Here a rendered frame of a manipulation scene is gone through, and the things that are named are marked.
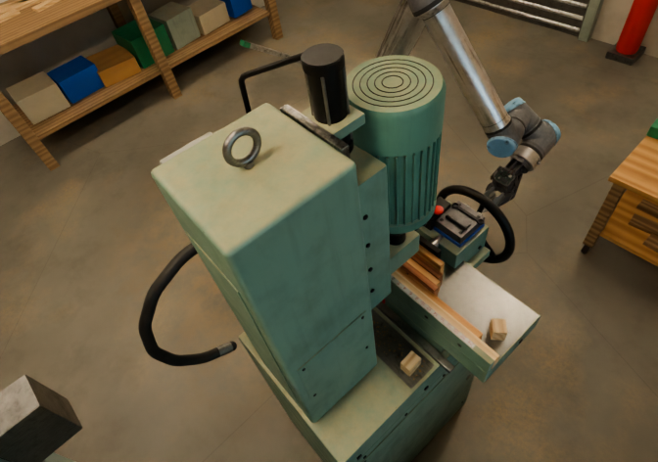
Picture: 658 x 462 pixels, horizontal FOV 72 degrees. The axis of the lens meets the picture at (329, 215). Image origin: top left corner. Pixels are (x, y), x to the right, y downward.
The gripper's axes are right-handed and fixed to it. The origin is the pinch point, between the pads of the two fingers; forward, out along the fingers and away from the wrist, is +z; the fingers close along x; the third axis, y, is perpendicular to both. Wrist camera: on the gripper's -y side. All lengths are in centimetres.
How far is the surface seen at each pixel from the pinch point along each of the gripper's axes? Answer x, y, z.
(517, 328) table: 36, 32, 31
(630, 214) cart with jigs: 28, -78, -60
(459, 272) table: 16.9, 31.2, 28.2
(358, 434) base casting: 25, 38, 75
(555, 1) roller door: -107, -128, -205
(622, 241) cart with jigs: 33, -72, -44
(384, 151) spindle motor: 11, 88, 29
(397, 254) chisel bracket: 9, 52, 37
